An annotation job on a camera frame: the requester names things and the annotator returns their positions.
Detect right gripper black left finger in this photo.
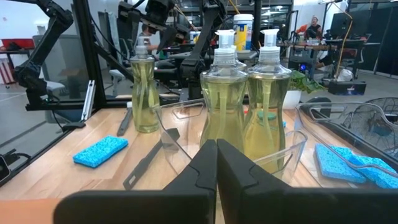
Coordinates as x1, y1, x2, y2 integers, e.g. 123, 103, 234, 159
53, 139, 218, 224

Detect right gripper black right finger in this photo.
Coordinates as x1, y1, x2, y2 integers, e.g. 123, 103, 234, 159
217, 139, 398, 224

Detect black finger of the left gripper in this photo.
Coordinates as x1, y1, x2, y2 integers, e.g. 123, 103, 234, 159
157, 27, 178, 54
176, 26, 190, 40

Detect black thin dish brush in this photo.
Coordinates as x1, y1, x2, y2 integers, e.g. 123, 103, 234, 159
122, 127, 181, 191

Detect blue sponge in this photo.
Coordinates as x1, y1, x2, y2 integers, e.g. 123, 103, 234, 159
72, 134, 129, 169
314, 143, 368, 184
348, 154, 398, 190
256, 110, 287, 129

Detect clear yellow soap pump bottle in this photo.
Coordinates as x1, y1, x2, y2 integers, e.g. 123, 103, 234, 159
129, 36, 161, 134
200, 29, 249, 150
244, 28, 292, 175

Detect person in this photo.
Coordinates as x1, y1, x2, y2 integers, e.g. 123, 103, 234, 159
303, 15, 327, 41
138, 24, 164, 62

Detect yellow wipes canister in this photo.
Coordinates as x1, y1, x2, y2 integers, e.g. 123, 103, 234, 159
233, 13, 254, 52

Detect clear plastic bin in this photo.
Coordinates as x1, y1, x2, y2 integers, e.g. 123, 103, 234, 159
294, 101, 398, 190
154, 98, 308, 187

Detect grey dish brush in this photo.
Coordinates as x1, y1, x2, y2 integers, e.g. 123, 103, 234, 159
116, 101, 134, 138

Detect silver aluminium bar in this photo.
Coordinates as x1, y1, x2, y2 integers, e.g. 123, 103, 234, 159
81, 79, 96, 122

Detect green plant in white pot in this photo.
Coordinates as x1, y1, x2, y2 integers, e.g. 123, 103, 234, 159
282, 70, 327, 110

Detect black floor box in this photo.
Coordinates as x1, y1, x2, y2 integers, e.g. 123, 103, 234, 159
328, 80, 367, 96

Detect red crate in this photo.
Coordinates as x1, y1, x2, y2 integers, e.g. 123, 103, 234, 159
1, 37, 35, 51

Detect black computer monitor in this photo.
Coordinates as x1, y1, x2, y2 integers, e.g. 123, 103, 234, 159
329, 11, 371, 40

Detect small black exterior camera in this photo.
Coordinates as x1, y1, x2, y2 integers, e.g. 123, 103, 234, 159
0, 154, 12, 184

